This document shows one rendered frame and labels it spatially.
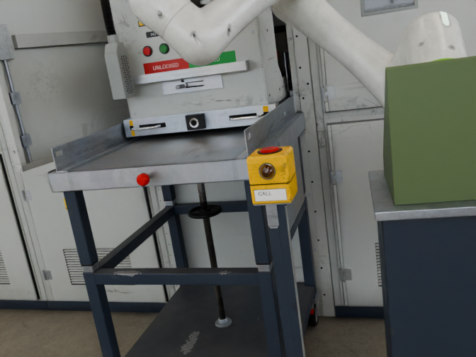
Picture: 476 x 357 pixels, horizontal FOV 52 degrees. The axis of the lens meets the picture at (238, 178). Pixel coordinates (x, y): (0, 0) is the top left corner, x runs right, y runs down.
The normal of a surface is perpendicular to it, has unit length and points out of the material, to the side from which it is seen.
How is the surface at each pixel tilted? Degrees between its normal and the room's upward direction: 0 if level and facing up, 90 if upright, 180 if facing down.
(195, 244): 90
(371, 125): 90
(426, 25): 48
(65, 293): 90
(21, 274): 90
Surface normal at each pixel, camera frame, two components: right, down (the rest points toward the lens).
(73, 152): 0.95, -0.06
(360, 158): -0.27, 0.28
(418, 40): -0.79, -0.31
